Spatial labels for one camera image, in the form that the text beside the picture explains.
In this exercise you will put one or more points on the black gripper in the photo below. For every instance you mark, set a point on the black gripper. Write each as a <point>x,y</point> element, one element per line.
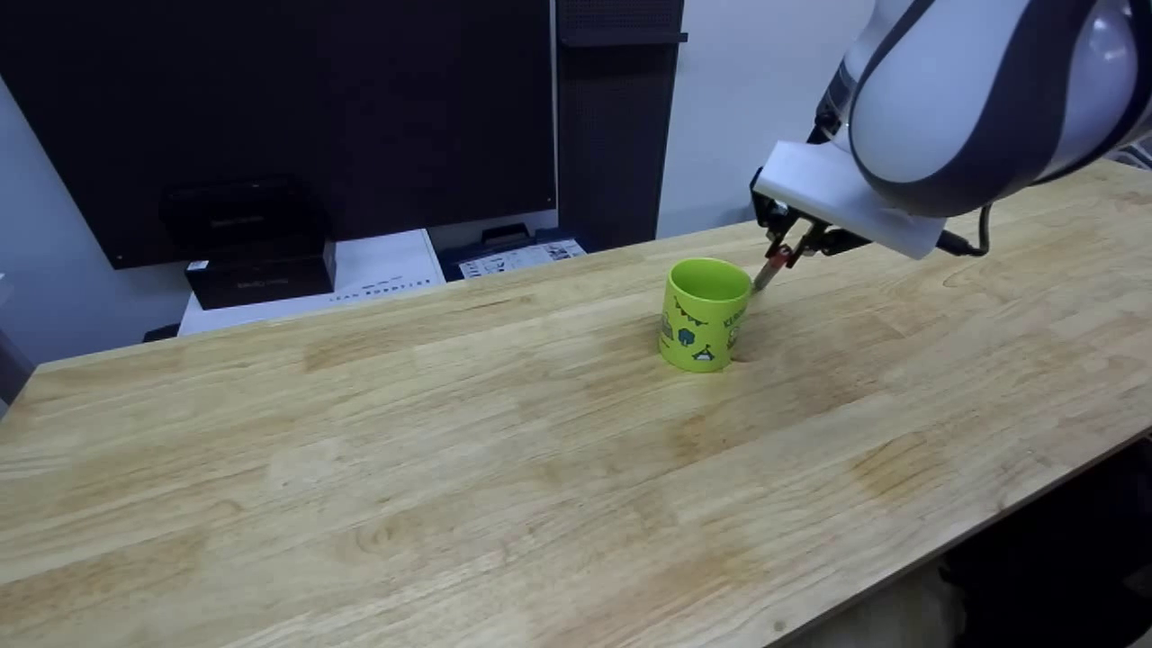
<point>766,192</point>

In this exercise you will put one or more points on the red capped marker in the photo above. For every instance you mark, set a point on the red capped marker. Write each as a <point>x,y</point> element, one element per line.
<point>770,274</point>

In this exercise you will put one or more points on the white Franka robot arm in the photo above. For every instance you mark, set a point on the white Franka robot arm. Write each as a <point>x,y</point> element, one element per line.
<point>995,96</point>

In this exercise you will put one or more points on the green cartoon print mug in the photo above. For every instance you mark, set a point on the green cartoon print mug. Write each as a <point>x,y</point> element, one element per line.
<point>704,318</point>

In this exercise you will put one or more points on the dark brown tall cabinet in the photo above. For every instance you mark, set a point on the dark brown tall cabinet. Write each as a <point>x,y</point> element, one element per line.
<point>618,113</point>

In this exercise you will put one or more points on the white printed paper sheet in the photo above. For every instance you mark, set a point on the white printed paper sheet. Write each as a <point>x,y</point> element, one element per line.
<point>524,256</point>

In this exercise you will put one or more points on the large black monitor screen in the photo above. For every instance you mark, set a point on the large black monitor screen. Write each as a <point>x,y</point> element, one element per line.
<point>276,113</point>

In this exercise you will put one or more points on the black printer box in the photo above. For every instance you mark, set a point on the black printer box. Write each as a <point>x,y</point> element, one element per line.
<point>250,245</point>

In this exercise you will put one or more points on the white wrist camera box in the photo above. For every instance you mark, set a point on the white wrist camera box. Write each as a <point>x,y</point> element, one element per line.
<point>840,201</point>

